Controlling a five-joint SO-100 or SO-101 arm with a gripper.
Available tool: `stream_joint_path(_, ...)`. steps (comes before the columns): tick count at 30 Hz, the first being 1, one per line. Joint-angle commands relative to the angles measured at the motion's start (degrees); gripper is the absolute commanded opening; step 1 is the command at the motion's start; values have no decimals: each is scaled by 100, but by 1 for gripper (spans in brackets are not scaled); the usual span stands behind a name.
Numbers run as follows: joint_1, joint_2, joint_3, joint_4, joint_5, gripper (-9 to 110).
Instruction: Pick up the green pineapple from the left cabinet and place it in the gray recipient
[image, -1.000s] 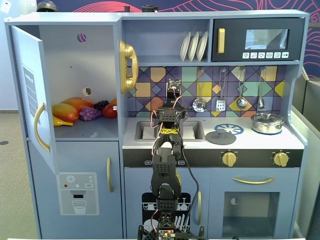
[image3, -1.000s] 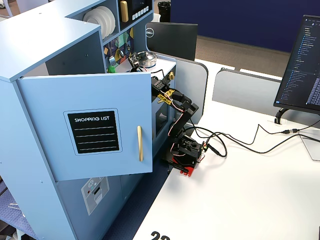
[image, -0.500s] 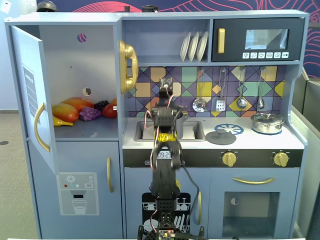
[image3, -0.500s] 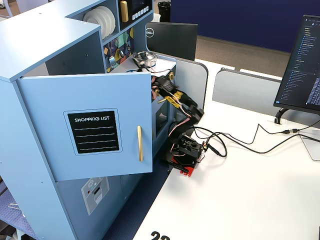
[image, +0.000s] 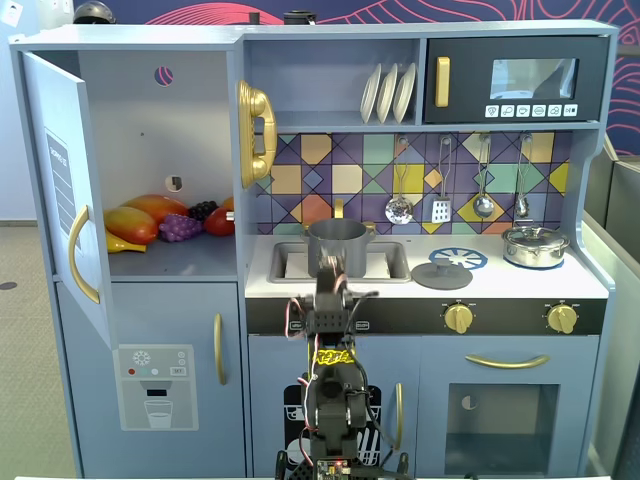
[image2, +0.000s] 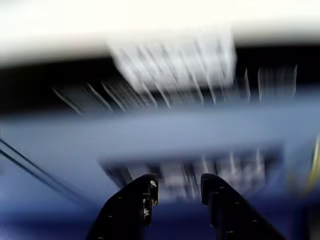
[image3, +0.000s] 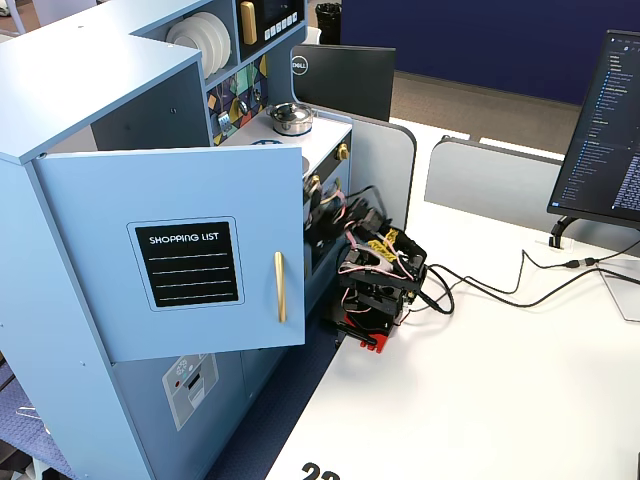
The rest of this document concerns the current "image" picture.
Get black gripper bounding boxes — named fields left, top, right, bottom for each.
left=312, top=251, right=352, bottom=314

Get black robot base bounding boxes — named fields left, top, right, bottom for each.
left=273, top=448, right=412, bottom=480

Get gray pot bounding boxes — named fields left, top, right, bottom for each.
left=300, top=217, right=378, bottom=279

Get gray toy sink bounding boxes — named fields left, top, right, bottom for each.
left=268, top=240, right=413, bottom=285

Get metal skimmer spoon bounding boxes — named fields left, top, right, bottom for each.
left=384, top=134, right=415, bottom=225

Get gray pot lid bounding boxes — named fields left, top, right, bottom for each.
left=410, top=261, right=474, bottom=290

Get red toy fruit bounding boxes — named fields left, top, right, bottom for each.
left=203, top=206, right=237, bottom=238

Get metal slotted spatula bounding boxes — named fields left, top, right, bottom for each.
left=430, top=134, right=454, bottom=225

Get gold stove knob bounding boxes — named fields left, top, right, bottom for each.
left=442, top=302, right=477, bottom=335
left=545, top=303, right=582, bottom=336

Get black toy grapes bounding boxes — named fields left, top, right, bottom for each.
left=186, top=199, right=220, bottom=223

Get gold toy telephone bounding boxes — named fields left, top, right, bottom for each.
left=235, top=79, right=278, bottom=190

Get purple toy grapes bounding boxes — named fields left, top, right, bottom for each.
left=158, top=213, right=204, bottom=244

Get metal ladle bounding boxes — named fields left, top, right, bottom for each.
left=471, top=133, right=497, bottom=219

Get white toy plate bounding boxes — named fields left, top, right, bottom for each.
left=359, top=62, right=383, bottom=125
left=391, top=61, right=418, bottom=124
left=375, top=62, right=400, bottom=125

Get large red yellow mango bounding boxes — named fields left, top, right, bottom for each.
left=119, top=193, right=191, bottom=226

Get metal hanging spoon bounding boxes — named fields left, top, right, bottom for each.
left=514, top=133, right=533, bottom=219

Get steel pot with lid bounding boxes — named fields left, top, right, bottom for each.
left=500, top=224, right=572, bottom=269

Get small red yellow mango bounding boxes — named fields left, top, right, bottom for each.
left=103, top=205, right=161, bottom=246

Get robot controller board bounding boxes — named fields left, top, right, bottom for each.
left=314, top=456, right=352, bottom=480

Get yellow toy banana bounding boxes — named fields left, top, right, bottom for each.
left=106, top=231, right=149, bottom=255

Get blue toy kitchen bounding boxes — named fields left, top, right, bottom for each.
left=8, top=19, right=621, bottom=479

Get black toy microwave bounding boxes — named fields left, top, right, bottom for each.
left=422, top=35, right=612, bottom=125

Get blue fridge door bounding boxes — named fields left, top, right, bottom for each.
left=20, top=51, right=121, bottom=352

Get gray office partition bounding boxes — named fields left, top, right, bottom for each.
left=581, top=134, right=640, bottom=480

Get gold freezer door handle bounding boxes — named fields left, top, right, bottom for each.
left=213, top=312, right=228, bottom=387

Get gold dishwasher door handle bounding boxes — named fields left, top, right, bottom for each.
left=393, top=381, right=405, bottom=452

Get gold oven door handle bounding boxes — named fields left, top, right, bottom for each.
left=464, top=353, right=551, bottom=371

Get gold microwave handle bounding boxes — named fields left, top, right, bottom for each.
left=433, top=55, right=452, bottom=109

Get gold fridge door handle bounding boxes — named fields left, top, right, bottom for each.
left=67, top=204, right=102, bottom=305

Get white wall outlet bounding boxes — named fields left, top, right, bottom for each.
left=0, top=0, right=25, bottom=27

